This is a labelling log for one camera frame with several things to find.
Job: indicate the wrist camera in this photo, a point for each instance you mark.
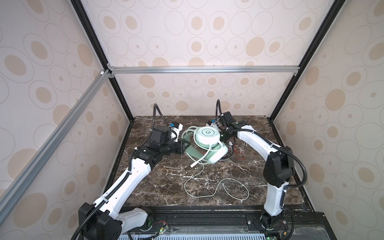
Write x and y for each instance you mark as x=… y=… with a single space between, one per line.
x=213 y=123
x=176 y=128

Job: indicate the right black frame post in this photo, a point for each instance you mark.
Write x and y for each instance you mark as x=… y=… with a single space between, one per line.
x=319 y=36

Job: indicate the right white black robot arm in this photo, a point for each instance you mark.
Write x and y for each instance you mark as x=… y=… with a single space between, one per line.
x=279 y=166

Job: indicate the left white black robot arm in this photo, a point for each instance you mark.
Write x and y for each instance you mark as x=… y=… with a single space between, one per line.
x=120 y=192

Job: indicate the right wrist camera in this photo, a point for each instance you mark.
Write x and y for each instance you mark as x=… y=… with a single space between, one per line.
x=213 y=123

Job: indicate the left black frame post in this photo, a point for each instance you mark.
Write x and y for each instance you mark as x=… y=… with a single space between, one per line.
x=94 y=40

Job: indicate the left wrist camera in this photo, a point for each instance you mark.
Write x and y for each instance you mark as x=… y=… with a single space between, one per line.
x=176 y=128

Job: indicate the horizontal aluminium rail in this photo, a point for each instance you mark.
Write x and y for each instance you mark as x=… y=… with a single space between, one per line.
x=204 y=70

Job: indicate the black frame post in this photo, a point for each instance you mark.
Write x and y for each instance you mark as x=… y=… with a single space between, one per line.
x=94 y=40
x=319 y=36

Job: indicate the left diagonal aluminium rail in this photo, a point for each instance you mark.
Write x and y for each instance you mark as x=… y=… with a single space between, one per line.
x=20 y=185

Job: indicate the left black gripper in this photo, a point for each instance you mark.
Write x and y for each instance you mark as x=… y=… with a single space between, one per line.
x=182 y=149

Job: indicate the mint green headphones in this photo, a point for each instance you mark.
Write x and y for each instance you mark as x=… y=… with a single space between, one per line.
x=206 y=145

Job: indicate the white black red headphones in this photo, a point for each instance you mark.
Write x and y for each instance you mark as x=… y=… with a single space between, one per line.
x=231 y=150

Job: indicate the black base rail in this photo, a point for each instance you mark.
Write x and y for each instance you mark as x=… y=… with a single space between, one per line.
x=296 y=222

